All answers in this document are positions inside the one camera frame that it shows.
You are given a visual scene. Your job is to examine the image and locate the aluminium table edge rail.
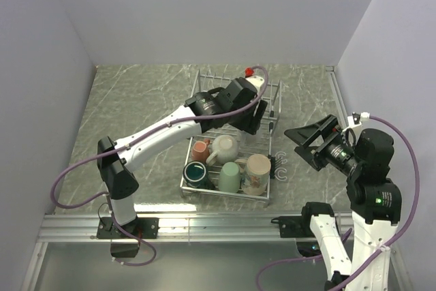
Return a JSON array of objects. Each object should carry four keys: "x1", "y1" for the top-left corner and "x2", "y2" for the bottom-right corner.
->
[{"x1": 20, "y1": 65, "x2": 403, "y2": 291}]

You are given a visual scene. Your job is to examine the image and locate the pink coffee mug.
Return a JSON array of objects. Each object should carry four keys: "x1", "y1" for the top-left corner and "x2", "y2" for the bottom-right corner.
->
[{"x1": 191, "y1": 138, "x2": 211, "y2": 164}]

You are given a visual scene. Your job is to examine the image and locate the metal wire dish rack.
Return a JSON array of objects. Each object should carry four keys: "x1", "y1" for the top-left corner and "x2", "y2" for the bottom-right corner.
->
[{"x1": 179, "y1": 80, "x2": 283, "y2": 206}]

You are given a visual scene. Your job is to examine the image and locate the beige patterned mug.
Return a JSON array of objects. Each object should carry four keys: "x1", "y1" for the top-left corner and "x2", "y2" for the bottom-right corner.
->
[{"x1": 238, "y1": 154, "x2": 271, "y2": 196}]

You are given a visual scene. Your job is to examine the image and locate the white cup holder hooks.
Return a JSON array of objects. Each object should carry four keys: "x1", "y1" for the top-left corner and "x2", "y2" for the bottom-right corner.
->
[{"x1": 275, "y1": 151, "x2": 287, "y2": 181}]

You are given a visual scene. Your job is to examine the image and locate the white speckled round mug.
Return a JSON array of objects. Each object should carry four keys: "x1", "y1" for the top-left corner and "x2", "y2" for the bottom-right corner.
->
[{"x1": 206, "y1": 135, "x2": 239, "y2": 166}]

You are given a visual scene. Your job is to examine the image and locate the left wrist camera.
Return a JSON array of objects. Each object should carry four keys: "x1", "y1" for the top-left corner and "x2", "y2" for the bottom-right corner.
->
[{"x1": 245, "y1": 67, "x2": 264, "y2": 91}]

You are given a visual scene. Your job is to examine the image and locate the light green cup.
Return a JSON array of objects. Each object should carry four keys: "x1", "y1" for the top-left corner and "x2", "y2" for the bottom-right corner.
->
[{"x1": 218, "y1": 162, "x2": 241, "y2": 193}]

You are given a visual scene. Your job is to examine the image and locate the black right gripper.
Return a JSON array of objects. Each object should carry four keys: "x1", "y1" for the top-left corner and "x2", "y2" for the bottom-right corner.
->
[{"x1": 284, "y1": 112, "x2": 363, "y2": 174}]

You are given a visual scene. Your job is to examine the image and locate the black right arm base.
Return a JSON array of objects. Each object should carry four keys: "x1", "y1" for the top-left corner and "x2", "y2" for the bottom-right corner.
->
[{"x1": 270, "y1": 216, "x2": 321, "y2": 258}]

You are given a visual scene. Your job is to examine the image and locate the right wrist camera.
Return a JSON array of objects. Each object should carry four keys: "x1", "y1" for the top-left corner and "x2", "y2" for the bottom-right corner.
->
[{"x1": 345, "y1": 112, "x2": 370, "y2": 134}]

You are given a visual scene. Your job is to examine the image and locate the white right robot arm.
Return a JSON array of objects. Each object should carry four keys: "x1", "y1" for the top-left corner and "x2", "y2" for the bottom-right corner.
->
[{"x1": 284, "y1": 112, "x2": 402, "y2": 290}]

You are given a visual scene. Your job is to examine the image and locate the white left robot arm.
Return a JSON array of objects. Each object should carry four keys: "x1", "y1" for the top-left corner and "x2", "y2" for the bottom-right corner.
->
[{"x1": 97, "y1": 76, "x2": 268, "y2": 238}]

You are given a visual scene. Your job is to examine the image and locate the dark teal mug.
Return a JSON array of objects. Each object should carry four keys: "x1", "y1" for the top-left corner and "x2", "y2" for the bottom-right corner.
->
[{"x1": 183, "y1": 161, "x2": 215, "y2": 190}]

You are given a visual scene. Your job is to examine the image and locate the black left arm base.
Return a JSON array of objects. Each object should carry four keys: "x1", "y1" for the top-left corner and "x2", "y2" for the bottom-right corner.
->
[{"x1": 96, "y1": 217, "x2": 159, "y2": 259}]

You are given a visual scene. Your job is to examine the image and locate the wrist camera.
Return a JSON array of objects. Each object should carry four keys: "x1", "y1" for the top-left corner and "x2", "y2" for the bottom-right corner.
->
[
  {"x1": 245, "y1": 67, "x2": 264, "y2": 91},
  {"x1": 345, "y1": 112, "x2": 370, "y2": 134}
]

